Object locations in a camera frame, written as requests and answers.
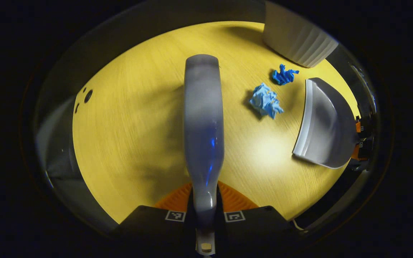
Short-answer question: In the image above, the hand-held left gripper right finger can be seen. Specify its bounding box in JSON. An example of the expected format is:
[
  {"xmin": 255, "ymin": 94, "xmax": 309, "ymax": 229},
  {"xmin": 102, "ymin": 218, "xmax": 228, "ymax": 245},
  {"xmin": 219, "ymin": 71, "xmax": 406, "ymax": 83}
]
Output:
[{"xmin": 215, "ymin": 181, "xmax": 301, "ymax": 253}]

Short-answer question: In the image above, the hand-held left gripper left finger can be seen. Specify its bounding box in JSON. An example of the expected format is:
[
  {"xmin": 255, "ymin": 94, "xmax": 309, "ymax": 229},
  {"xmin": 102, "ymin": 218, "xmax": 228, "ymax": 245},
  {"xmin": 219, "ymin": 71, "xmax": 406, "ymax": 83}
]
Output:
[{"xmin": 113, "ymin": 182, "xmax": 198, "ymax": 253}]

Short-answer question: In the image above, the grey dustpan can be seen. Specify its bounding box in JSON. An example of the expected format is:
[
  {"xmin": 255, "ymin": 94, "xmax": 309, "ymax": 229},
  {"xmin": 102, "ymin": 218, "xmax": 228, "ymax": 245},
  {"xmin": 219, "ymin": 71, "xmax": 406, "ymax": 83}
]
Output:
[{"xmin": 292, "ymin": 77, "xmax": 360, "ymax": 169}]

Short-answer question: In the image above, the dark blue paper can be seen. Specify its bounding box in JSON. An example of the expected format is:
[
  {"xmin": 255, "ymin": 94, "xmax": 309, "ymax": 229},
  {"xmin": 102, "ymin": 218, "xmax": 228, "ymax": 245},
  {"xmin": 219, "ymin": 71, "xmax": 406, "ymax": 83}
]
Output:
[{"xmin": 272, "ymin": 64, "xmax": 300, "ymax": 86}]

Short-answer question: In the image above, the light blue paper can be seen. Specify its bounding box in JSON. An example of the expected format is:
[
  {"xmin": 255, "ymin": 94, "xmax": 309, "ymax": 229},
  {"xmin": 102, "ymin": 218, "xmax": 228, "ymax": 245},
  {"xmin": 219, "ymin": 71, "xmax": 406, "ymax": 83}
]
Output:
[{"xmin": 250, "ymin": 83, "xmax": 284, "ymax": 120}]

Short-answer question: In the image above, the grey ribbed garbage bin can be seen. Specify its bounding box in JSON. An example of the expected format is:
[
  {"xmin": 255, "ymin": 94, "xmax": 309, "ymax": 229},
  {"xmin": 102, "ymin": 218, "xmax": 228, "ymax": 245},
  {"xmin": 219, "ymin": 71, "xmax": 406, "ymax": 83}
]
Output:
[{"xmin": 263, "ymin": 2, "xmax": 339, "ymax": 68}]

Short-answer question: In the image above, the small grey broom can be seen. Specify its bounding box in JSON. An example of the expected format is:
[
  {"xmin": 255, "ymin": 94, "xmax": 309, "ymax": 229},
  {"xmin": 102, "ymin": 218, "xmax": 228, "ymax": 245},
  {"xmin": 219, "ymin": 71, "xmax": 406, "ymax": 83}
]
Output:
[{"xmin": 184, "ymin": 54, "xmax": 225, "ymax": 256}]

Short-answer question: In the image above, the yellow wooden desktop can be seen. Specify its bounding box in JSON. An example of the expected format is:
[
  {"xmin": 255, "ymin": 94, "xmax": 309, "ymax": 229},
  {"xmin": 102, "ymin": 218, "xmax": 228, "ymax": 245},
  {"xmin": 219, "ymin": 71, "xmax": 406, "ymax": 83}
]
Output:
[{"xmin": 72, "ymin": 21, "xmax": 361, "ymax": 224}]

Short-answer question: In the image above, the white cable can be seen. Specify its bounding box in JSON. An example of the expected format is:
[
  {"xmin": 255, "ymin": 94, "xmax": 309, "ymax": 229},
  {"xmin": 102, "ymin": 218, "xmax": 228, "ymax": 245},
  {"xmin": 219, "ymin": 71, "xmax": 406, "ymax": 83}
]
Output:
[{"xmin": 291, "ymin": 218, "xmax": 308, "ymax": 234}]

